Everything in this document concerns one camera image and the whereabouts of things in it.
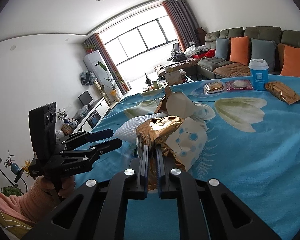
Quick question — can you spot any grey-blue cushion near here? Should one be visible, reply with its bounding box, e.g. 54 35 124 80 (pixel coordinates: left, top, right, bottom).
251 38 276 73

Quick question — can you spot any white dotted paper cup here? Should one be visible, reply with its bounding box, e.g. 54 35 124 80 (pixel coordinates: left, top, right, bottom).
166 118 207 171

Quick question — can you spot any pink sleeved left forearm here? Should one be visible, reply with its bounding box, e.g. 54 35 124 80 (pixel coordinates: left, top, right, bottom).
0 176 55 225

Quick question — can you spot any blue floral tablecloth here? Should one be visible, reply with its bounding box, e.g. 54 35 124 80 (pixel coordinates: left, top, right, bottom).
75 75 300 239

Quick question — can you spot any small gold snack packet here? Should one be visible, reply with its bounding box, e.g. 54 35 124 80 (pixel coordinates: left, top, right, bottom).
264 81 300 105

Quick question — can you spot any person's left hand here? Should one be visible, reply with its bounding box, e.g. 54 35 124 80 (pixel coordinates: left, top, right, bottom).
38 176 76 198

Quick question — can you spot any green sectional sofa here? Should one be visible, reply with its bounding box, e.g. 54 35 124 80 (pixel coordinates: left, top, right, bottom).
157 26 300 79

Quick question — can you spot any large window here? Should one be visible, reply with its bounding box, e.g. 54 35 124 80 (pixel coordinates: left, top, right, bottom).
104 16 177 64

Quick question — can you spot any tall green potted plant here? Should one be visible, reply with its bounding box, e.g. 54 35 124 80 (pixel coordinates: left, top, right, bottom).
96 61 121 102

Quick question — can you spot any clear cracker packet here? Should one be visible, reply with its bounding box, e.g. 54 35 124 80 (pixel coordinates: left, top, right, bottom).
203 81 225 95

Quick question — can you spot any orange grey curtain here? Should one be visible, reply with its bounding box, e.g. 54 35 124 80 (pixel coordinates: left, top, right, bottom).
82 33 129 95
162 0 199 51

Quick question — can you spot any white standing air conditioner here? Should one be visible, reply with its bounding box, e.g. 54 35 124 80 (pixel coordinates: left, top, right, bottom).
83 50 115 102

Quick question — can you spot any grey-blue cushion far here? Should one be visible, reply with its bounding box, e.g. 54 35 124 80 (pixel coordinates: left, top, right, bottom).
215 38 230 60

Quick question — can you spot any black plant stand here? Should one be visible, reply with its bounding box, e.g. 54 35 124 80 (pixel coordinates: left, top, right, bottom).
0 152 28 197

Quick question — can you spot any right orange grey curtain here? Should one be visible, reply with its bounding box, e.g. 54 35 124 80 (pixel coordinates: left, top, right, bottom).
162 0 199 51

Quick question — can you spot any gold foil snack bag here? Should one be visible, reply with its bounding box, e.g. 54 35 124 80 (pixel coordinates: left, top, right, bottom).
136 116 185 194

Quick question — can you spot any orange cushion far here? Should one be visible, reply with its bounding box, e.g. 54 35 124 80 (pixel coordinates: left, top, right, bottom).
230 36 249 66

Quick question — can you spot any white foam fruit net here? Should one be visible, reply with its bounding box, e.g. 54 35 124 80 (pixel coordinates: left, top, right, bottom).
114 113 167 144

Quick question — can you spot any blue lidded coffee cup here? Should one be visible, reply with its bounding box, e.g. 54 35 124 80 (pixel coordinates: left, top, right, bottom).
248 59 269 91

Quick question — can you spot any orange cushion near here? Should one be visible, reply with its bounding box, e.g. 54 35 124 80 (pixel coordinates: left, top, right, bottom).
280 45 300 77

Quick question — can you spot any pink snack packet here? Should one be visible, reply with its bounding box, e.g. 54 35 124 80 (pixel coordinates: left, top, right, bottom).
225 80 254 91

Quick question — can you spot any grey-blue cushion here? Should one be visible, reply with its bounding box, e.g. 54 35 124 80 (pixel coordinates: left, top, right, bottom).
251 38 276 73
215 38 230 60

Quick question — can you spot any small black monitor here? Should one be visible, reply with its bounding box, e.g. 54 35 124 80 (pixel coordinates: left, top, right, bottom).
78 90 93 107

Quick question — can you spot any cluttered coffee table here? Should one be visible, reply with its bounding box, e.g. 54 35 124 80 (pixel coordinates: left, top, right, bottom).
143 67 193 92

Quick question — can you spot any left orange grey curtain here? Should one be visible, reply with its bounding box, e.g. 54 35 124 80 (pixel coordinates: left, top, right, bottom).
82 33 129 95

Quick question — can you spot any white black tv cabinet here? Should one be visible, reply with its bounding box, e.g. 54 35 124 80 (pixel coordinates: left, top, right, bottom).
68 98 110 135

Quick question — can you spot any orange cushion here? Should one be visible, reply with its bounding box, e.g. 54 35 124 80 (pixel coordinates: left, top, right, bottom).
230 36 249 66
280 45 300 77

